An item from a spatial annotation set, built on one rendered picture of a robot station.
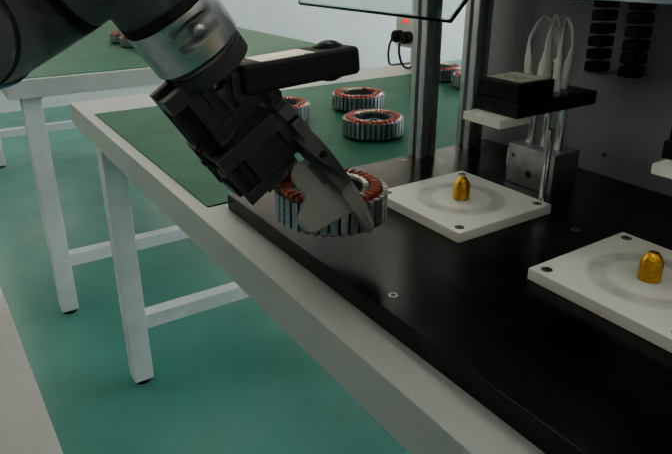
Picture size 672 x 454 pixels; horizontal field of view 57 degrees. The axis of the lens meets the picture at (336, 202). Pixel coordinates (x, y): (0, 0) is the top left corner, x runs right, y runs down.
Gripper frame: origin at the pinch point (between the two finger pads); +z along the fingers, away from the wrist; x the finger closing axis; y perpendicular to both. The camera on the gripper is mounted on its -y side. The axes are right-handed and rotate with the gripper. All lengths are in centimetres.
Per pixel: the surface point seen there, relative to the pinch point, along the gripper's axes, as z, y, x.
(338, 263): 4.1, 4.0, 2.1
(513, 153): 18.9, -25.3, -4.9
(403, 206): 10.6, -7.5, -4.0
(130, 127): 6, 5, -70
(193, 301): 60, 23, -92
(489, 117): 7.8, -21.4, -1.1
